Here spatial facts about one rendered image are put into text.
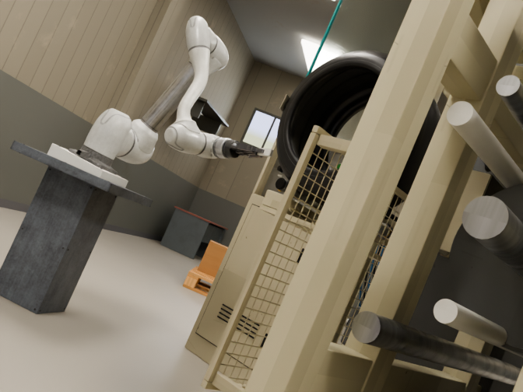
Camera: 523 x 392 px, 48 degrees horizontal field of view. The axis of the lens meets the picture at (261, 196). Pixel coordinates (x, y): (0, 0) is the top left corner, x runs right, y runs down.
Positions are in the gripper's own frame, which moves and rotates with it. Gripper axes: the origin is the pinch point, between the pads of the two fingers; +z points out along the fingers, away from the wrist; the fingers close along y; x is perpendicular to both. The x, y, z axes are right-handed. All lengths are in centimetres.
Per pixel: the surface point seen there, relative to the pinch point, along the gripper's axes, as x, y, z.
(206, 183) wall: -106, 542, -608
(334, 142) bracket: 15, -58, 74
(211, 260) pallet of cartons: 36, 257, -260
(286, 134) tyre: -3.7, -12.6, 18.8
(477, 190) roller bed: -1, 21, 80
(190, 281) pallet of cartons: 61, 219, -240
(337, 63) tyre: -32.4, -12.3, 31.4
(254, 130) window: -223, 561, -554
